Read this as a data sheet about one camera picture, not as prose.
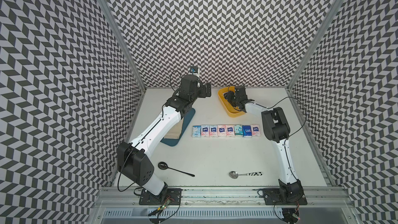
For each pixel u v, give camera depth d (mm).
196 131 929
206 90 707
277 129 626
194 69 665
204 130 935
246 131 929
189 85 559
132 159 416
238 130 937
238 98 885
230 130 934
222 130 934
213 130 935
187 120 990
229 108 994
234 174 771
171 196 734
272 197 728
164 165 805
